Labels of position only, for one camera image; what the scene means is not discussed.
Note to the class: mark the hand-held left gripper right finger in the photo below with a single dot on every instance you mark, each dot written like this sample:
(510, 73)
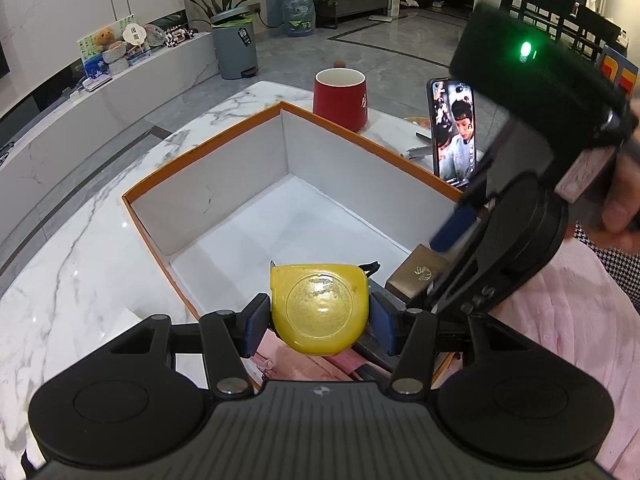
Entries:
(382, 325)

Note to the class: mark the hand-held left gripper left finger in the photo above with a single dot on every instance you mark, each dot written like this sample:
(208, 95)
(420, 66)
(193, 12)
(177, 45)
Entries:
(256, 327)

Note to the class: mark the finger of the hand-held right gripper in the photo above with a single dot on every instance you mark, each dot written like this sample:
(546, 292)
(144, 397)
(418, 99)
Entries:
(457, 227)

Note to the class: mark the light pink pouch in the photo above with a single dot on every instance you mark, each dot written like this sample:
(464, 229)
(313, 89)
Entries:
(295, 362)

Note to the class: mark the dark pink cloth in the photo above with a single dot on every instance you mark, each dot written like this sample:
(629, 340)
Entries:
(345, 365)

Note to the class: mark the small gold box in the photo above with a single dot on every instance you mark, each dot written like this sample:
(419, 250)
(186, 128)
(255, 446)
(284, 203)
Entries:
(415, 272)

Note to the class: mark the yellow tape measure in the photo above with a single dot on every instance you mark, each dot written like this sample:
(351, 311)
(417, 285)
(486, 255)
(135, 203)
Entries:
(320, 305)

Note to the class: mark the orange cardboard box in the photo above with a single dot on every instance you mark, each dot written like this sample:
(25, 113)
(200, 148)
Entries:
(280, 210)

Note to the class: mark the person's right hand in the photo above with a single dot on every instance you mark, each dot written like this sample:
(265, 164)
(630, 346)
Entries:
(622, 195)

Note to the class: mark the colourful printed box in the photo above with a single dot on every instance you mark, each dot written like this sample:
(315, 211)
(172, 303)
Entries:
(620, 72)

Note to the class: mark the black dining chair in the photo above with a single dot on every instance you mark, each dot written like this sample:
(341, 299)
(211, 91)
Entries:
(550, 5)
(597, 30)

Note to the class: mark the grey phone stand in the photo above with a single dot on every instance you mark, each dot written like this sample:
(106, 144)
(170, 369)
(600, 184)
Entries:
(420, 147)

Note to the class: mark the black smartphone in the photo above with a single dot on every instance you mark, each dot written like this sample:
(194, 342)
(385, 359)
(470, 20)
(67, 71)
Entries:
(455, 135)

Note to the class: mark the pink fleece clothing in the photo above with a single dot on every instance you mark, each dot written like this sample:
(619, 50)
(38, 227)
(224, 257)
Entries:
(565, 360)

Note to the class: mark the red cup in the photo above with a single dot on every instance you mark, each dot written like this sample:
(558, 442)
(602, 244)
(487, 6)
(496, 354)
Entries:
(337, 100)

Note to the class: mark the white tower appliance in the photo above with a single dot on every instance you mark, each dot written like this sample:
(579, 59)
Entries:
(395, 1)

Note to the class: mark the large water bottle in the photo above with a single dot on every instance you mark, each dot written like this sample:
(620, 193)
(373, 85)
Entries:
(298, 10)

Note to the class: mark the white marble media bench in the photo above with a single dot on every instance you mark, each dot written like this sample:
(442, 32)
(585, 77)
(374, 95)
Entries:
(75, 130)

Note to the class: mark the grey pedal trash can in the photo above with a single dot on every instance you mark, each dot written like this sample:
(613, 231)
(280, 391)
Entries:
(234, 45)

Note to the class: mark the small white flat device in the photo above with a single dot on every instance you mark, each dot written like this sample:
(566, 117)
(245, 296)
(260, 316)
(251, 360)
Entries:
(97, 84)

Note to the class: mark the black and white toy car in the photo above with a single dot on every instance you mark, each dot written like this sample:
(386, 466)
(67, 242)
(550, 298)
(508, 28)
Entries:
(178, 37)

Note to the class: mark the white woven basket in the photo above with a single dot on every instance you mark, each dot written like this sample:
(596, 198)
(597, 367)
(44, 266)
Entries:
(116, 60)

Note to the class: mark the round white paper fan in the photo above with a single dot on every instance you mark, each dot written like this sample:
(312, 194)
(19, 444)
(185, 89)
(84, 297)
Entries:
(133, 34)

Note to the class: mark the green and blue picture card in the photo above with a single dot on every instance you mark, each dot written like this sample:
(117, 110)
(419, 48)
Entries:
(90, 55)

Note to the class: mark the brown teddy bear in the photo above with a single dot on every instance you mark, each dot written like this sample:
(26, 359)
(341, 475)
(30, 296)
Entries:
(105, 39)

